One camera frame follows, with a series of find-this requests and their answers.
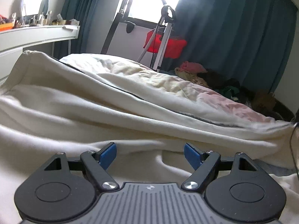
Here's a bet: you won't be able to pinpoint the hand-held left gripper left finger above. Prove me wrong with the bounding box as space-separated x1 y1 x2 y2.
43 142 120 192

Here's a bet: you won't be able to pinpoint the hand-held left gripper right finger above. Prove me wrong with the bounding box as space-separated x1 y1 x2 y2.
182 143 258 192

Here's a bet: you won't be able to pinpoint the cream white pants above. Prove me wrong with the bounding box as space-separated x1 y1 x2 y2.
0 50 299 224

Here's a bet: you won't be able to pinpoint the pile of dark clothes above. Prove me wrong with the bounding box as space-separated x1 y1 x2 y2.
175 68 254 106

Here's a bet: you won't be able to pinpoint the black headboard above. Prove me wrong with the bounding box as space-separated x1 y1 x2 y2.
269 96 296 122

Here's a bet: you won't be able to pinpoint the brown bag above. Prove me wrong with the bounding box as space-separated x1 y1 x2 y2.
252 91 276 109

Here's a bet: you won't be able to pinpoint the pastel pink bed quilt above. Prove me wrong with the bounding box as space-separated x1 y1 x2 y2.
59 54 292 127

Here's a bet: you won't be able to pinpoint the pink cloth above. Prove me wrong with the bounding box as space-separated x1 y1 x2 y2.
181 61 207 74

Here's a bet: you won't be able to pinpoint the blue curtain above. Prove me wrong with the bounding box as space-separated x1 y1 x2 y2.
55 0 132 57
173 0 295 94

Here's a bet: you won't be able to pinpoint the red bag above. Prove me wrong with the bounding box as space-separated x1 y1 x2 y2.
144 28 188 59

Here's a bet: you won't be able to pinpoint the garment steamer stand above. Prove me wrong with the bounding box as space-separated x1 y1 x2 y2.
139 0 176 73

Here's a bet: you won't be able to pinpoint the black steamer head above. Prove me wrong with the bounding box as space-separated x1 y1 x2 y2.
124 21 136 33

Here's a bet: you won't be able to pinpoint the white vanity desk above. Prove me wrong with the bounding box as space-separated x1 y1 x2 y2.
0 24 81 85

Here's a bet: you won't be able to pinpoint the group of cosmetic bottles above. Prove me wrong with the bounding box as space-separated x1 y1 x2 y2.
9 10 80 27

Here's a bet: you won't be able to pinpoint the window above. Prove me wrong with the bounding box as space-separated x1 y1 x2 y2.
119 0 192 29

